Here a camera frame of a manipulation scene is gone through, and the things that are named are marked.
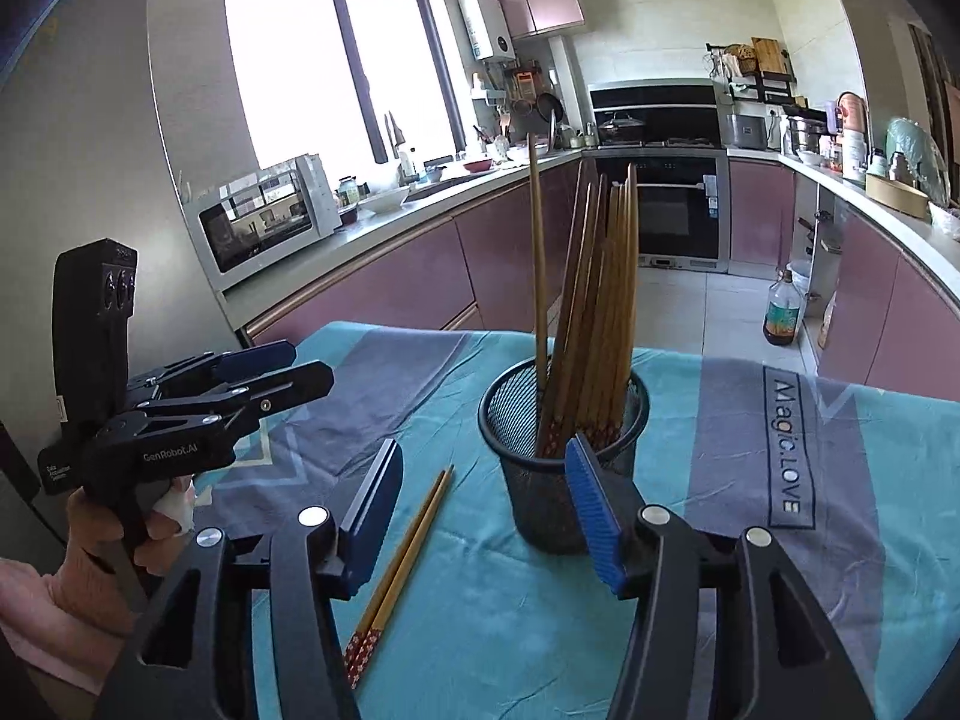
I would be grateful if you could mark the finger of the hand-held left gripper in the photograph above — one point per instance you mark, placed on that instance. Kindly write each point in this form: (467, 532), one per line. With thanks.
(255, 360)
(300, 382)

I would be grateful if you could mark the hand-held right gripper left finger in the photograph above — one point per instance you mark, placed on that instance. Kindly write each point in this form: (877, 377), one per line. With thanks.
(371, 517)

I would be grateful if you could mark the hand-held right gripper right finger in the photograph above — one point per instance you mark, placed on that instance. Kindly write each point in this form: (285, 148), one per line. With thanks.
(592, 510)

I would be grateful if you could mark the black mesh utensil holder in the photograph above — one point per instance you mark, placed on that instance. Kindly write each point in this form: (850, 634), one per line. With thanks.
(540, 495)

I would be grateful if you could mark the bunch of wooden chopsticks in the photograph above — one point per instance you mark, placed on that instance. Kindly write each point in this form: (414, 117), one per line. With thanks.
(600, 315)

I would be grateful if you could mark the person's left forearm pink sleeve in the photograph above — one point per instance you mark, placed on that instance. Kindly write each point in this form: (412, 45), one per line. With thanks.
(45, 630)

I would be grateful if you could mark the person's left hand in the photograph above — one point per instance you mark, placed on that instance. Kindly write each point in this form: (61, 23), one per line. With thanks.
(82, 532)

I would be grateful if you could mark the white microwave oven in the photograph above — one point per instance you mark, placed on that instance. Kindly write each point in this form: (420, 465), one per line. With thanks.
(262, 217)

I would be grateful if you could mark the pink kitchen cabinets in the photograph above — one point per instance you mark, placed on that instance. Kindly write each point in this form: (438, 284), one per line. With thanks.
(420, 270)

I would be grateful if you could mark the teal and grey tablecloth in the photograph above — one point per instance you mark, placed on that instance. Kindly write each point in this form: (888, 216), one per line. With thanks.
(750, 427)

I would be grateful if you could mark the grey refrigerator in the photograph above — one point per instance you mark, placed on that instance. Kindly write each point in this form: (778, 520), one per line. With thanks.
(112, 127)

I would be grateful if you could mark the cooking oil bottle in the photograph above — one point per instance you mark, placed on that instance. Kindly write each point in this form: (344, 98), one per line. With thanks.
(781, 311)

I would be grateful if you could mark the kitchen window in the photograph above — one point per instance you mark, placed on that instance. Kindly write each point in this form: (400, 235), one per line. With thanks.
(300, 67)

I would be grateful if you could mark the built-in black oven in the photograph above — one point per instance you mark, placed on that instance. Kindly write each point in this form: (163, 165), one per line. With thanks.
(667, 202)

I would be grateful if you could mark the pot with glass lid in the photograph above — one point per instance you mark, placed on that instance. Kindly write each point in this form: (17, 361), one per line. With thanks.
(619, 127)

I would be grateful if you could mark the white water heater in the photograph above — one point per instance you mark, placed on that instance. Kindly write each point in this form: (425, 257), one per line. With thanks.
(487, 26)

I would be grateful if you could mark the black range hood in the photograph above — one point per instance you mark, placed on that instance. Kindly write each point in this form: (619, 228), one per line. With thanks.
(652, 109)

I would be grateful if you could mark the silver box appliance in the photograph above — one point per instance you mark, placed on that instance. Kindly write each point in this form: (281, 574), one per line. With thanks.
(746, 133)

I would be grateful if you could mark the stainless steel pot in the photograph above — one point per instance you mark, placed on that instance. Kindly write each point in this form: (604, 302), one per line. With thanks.
(806, 135)

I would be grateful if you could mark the round bamboo steamer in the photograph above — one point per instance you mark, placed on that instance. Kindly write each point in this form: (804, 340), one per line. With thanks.
(896, 196)

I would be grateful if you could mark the pink thermos jug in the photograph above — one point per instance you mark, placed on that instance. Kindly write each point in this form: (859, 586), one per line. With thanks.
(853, 114)

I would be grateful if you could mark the pale green fan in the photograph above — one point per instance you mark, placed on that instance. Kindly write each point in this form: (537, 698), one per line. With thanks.
(915, 154)

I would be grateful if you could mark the wooden cutting board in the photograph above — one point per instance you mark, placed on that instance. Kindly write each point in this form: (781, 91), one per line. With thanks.
(767, 56)

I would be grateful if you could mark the black wall rack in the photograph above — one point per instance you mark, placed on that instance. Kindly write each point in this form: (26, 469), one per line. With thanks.
(757, 82)

